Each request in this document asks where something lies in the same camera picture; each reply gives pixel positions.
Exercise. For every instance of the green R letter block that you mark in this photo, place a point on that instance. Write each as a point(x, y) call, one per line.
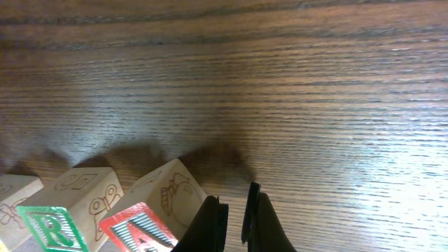
point(65, 215)

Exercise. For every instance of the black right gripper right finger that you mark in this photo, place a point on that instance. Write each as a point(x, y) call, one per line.
point(261, 229)

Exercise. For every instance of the yellow C letter block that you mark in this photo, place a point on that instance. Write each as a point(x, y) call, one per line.
point(15, 189)

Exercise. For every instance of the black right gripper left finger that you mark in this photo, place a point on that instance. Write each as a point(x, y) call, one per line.
point(208, 230)

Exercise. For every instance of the red A letter block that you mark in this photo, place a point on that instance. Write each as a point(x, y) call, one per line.
point(156, 211)

